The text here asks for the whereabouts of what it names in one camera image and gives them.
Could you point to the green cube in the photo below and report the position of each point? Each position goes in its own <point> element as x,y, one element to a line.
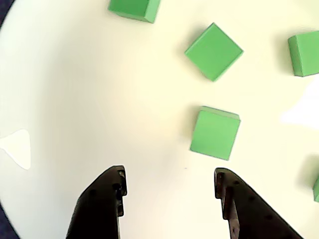
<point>132,8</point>
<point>213,51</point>
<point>305,56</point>
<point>317,190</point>
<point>214,133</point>

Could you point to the white round plate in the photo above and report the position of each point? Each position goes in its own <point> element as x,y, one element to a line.
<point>99,87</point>

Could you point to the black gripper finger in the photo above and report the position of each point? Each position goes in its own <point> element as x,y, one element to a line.
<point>97,211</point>
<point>254,219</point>

